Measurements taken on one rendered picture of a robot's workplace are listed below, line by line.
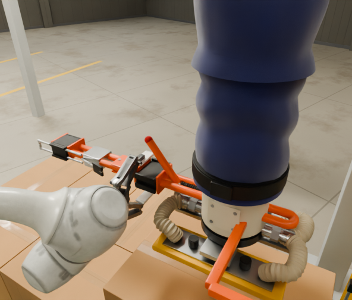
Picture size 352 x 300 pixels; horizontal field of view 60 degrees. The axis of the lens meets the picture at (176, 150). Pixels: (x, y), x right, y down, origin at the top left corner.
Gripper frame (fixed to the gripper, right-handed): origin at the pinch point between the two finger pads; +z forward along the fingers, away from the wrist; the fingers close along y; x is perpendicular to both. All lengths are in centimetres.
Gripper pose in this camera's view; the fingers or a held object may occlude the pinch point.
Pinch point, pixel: (148, 173)
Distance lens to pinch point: 90.5
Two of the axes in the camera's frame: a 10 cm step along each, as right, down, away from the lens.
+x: 8.8, 2.4, -4.2
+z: 4.8, -4.5, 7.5
